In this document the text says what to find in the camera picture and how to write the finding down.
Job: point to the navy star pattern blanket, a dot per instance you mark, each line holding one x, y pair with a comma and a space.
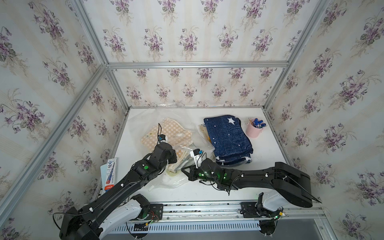
232, 146

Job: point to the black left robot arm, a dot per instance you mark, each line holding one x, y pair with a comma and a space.
119, 204

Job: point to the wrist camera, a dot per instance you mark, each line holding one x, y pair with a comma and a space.
197, 156
162, 138

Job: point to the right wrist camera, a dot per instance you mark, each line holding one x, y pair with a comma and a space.
197, 156

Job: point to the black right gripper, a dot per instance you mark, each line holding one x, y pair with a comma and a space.
192, 175

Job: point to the clear plastic vacuum bag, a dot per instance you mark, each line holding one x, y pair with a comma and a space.
141, 123

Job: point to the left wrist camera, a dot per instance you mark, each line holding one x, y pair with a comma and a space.
162, 138

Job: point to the pink cup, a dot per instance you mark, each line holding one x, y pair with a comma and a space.
253, 132

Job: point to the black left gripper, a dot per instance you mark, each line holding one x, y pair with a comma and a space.
172, 153

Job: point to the white label card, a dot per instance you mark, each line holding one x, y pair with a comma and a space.
108, 174

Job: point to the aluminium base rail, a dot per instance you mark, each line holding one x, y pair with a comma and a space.
213, 211

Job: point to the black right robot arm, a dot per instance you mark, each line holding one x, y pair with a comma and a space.
293, 185

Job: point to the beige blanket with orange pattern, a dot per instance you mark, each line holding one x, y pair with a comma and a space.
202, 129

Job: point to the orange checked sunflower blanket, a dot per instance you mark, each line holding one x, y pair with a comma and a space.
178, 137

